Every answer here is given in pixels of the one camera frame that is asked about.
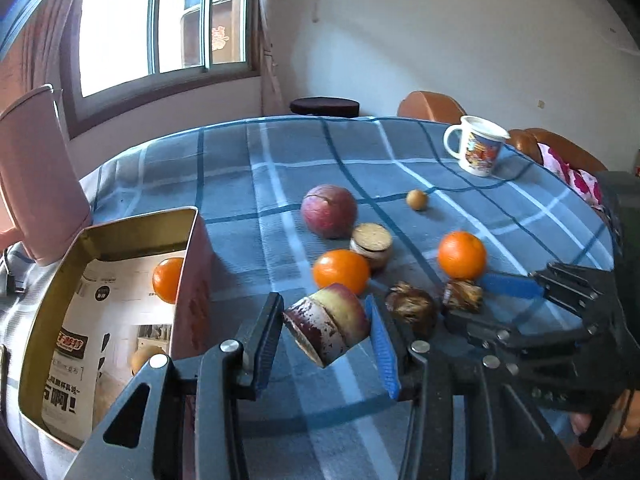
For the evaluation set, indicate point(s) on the orange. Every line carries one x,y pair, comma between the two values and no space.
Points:
341,271
169,280
462,255

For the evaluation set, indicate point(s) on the printed paper sheet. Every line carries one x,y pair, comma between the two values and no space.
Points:
100,320

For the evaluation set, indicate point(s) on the sliding glass window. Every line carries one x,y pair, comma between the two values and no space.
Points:
120,20

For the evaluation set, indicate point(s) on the dark brown dried fruit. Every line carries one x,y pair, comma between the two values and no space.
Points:
411,307
462,295

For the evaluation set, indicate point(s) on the pink floral cloth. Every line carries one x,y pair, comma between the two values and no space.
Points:
580,180

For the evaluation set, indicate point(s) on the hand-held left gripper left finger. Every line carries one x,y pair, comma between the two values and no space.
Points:
265,342

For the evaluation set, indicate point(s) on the white printed enamel mug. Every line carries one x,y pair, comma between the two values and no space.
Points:
480,152

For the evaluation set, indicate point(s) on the dark round stool cushion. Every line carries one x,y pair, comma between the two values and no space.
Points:
324,106

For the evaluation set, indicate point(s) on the pink curtain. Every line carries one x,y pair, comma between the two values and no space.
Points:
35,50

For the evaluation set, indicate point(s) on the whole purple passion fruit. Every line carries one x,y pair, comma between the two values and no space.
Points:
329,210

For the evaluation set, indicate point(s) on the small tan longan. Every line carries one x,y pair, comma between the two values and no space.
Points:
416,200

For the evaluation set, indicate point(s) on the person's right hand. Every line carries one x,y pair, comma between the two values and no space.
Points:
580,422

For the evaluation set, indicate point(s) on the brown wooden chairs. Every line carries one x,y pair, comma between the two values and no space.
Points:
565,150

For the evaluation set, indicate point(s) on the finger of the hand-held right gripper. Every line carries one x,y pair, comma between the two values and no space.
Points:
510,285
480,327

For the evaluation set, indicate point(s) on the beige curtain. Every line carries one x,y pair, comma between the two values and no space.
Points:
267,50

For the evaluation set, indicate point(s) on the blue plaid tablecloth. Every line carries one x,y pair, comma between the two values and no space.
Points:
280,160

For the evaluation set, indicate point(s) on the cut passion fruit half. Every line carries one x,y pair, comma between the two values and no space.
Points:
371,245

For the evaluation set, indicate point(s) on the small brown round fruit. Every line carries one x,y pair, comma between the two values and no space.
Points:
146,359

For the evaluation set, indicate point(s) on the cut purple fruit piece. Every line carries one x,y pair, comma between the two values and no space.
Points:
327,322

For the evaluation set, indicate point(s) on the pink metal tin box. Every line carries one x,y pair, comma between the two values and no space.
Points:
192,280

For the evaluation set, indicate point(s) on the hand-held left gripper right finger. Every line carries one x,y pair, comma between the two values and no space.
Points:
382,345

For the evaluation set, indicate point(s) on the brown leather chair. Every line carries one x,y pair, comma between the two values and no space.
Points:
430,106

